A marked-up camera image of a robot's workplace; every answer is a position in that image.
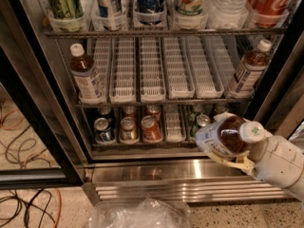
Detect steel fridge base grille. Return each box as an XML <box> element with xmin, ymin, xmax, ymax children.
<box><xmin>83</xmin><ymin>158</ymin><xmax>289</xmax><ymax>203</ymax></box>

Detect clear plastic bin with bag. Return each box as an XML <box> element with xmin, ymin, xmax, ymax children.
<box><xmin>88</xmin><ymin>198</ymin><xmax>191</xmax><ymax>228</ymax></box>

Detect white bottom shelf tray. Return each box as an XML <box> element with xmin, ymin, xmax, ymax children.
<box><xmin>163</xmin><ymin>105</ymin><xmax>186</xmax><ymax>143</ymax></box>

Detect red soda can rear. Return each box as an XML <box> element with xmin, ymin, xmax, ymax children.
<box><xmin>145</xmin><ymin>104</ymin><xmax>162</xmax><ymax>121</ymax></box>

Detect silver blue can top shelf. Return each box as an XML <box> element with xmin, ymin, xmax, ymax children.
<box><xmin>92</xmin><ymin>0</ymin><xmax>124</xmax><ymax>31</ymax></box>

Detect green soda can front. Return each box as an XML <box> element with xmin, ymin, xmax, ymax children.
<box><xmin>190</xmin><ymin>114</ymin><xmax>211</xmax><ymax>137</ymax></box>

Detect gold soda can rear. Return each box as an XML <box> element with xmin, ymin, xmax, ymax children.
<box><xmin>123</xmin><ymin>105</ymin><xmax>137</xmax><ymax>119</ymax></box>

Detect red soda can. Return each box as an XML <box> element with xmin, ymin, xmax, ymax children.
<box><xmin>145</xmin><ymin>104</ymin><xmax>162</xmax><ymax>121</ymax></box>
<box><xmin>141</xmin><ymin>115</ymin><xmax>162</xmax><ymax>141</ymax></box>

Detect right fridge door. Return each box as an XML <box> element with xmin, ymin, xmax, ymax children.
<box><xmin>244</xmin><ymin>6</ymin><xmax>304</xmax><ymax>138</ymax></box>

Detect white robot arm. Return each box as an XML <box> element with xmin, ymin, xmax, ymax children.
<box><xmin>206</xmin><ymin>132</ymin><xmax>304</xmax><ymax>201</ymax></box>

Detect bronze soda can rear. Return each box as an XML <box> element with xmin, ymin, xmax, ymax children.
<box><xmin>213</xmin><ymin>103</ymin><xmax>229</xmax><ymax>115</ymax></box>

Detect blue soda can rear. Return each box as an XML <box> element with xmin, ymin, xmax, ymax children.
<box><xmin>98</xmin><ymin>106</ymin><xmax>115</xmax><ymax>122</ymax></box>

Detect red coca-cola bottle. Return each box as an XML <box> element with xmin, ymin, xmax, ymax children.
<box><xmin>248</xmin><ymin>0</ymin><xmax>290</xmax><ymax>28</ymax></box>

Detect black cables on floor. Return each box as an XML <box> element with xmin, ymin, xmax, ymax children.
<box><xmin>0</xmin><ymin>188</ymin><xmax>57</xmax><ymax>228</ymax></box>

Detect wire shelf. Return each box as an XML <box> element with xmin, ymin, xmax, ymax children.
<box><xmin>76</xmin><ymin>98</ymin><xmax>251</xmax><ymax>108</ymax></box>
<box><xmin>44</xmin><ymin>28</ymin><xmax>287</xmax><ymax>39</ymax></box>

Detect left glass fridge door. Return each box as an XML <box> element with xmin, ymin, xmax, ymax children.
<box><xmin>0</xmin><ymin>47</ymin><xmax>83</xmax><ymax>190</ymax></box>

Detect red soda can front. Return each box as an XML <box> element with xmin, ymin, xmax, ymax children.
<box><xmin>141</xmin><ymin>115</ymin><xmax>162</xmax><ymax>141</ymax></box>

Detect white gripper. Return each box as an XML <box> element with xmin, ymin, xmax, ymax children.
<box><xmin>207</xmin><ymin>112</ymin><xmax>304</xmax><ymax>191</ymax></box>

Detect green soda can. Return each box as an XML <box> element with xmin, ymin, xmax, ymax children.
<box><xmin>187</xmin><ymin>104</ymin><xmax>205</xmax><ymax>124</ymax></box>
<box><xmin>190</xmin><ymin>114</ymin><xmax>211</xmax><ymax>137</ymax></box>

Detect orange cable on floor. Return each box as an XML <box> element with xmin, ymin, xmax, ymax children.
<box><xmin>50</xmin><ymin>188</ymin><xmax>63</xmax><ymax>228</ymax></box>

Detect gold soda can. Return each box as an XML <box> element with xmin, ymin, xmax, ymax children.
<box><xmin>123</xmin><ymin>105</ymin><xmax>137</xmax><ymax>119</ymax></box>
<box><xmin>121</xmin><ymin>117</ymin><xmax>138</xmax><ymax>141</ymax></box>

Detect green soda can rear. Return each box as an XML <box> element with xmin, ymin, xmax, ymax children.
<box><xmin>187</xmin><ymin>104</ymin><xmax>205</xmax><ymax>124</ymax></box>

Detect gold soda can front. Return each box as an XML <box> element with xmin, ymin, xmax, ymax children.
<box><xmin>121</xmin><ymin>117</ymin><xmax>138</xmax><ymax>141</ymax></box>

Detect green can top shelf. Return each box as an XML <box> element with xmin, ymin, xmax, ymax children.
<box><xmin>48</xmin><ymin>0</ymin><xmax>86</xmax><ymax>32</ymax></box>

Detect top wire shelf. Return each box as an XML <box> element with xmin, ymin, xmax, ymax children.
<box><xmin>44</xmin><ymin>28</ymin><xmax>287</xmax><ymax>39</ymax></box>

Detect dark blue can top shelf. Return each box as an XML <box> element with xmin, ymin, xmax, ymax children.
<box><xmin>136</xmin><ymin>0</ymin><xmax>164</xmax><ymax>25</ymax></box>

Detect middle wire shelf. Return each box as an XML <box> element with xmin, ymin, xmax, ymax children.
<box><xmin>76</xmin><ymin>98</ymin><xmax>251</xmax><ymax>108</ymax></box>

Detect blue soda can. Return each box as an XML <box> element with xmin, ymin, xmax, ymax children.
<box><xmin>98</xmin><ymin>106</ymin><xmax>115</xmax><ymax>122</ymax></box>
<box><xmin>94</xmin><ymin>118</ymin><xmax>115</xmax><ymax>143</ymax></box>

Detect tea bottle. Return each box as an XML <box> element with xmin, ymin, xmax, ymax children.
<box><xmin>70</xmin><ymin>43</ymin><xmax>102</xmax><ymax>105</ymax></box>
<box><xmin>195</xmin><ymin>115</ymin><xmax>266</xmax><ymax>157</ymax></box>
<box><xmin>228</xmin><ymin>39</ymin><xmax>272</xmax><ymax>98</ymax></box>

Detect blue soda can front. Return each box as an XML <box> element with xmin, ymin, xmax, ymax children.
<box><xmin>94</xmin><ymin>118</ymin><xmax>115</xmax><ymax>143</ymax></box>

